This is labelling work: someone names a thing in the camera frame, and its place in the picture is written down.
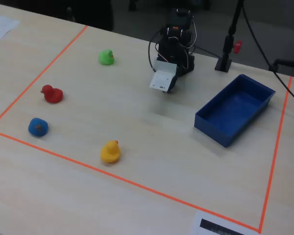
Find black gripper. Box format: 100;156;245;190
157;36;187;94

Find yellow rubber duck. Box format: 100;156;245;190
100;140;121;164

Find blue plastic box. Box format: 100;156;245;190
194;73;276;148

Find green rubber duck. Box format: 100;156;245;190
98;49;115;66

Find red rubber duck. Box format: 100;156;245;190
40;84;64;104

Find blue rubber duck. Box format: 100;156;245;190
27;117;49;137

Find orange tape strip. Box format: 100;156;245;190
258;76;293;233
0;25;89;130
0;128;262;233

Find black tube bar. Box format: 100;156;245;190
269;58;294;72

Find white barcode label paper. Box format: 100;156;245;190
191;211;260;235

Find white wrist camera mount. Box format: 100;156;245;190
149;60;178;93

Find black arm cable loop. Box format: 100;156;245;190
147;28;164;72

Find thin black table cable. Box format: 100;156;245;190
193;45;222;59

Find white servo wire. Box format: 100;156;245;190
185;18;197;71

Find black camera stand pole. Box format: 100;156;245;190
215;0;245;72

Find long black cable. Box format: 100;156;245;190
241;0;294;109

